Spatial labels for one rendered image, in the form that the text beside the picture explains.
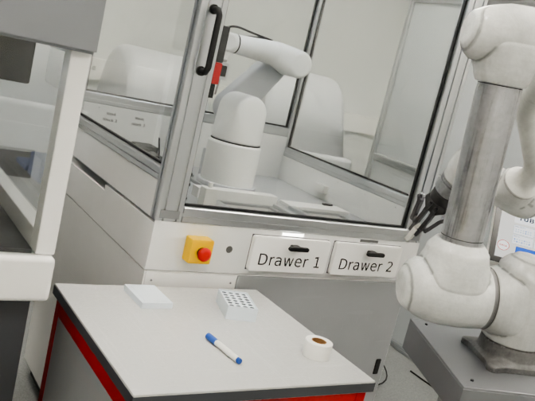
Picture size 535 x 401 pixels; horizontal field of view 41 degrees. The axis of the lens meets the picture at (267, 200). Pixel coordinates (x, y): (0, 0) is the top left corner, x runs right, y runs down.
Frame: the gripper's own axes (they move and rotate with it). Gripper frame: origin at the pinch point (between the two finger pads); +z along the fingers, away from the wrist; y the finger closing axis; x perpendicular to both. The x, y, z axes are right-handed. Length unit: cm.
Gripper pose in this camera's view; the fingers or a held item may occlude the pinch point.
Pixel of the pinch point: (412, 232)
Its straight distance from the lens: 237.7
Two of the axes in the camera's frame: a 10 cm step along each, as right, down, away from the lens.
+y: -6.2, -7.0, 3.4
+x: -6.9, 2.9, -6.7
